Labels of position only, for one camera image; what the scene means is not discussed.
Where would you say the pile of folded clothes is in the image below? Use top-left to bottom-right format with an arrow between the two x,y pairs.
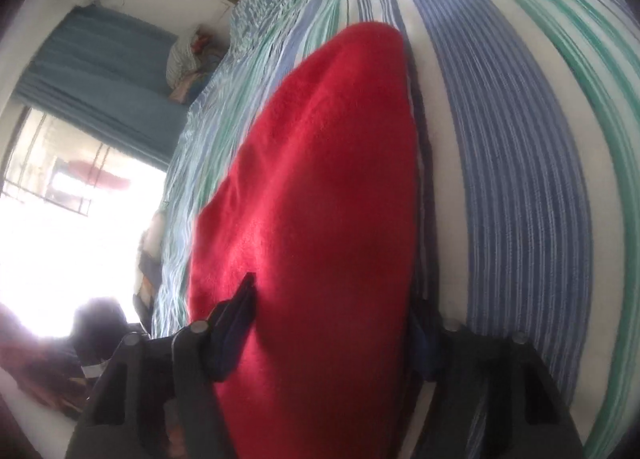
165,25 -> 231,104

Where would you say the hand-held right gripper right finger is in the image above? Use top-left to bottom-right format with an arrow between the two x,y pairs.
410,301 -> 585,459

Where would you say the blue curtain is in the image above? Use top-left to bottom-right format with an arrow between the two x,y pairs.
11,5 -> 193,170

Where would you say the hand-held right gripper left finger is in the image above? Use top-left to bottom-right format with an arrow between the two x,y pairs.
65,273 -> 258,459

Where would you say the red sweater with white figure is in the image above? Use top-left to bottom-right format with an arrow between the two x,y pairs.
187,22 -> 424,459

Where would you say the striped bed sheet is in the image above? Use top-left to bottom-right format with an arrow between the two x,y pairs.
150,0 -> 640,459

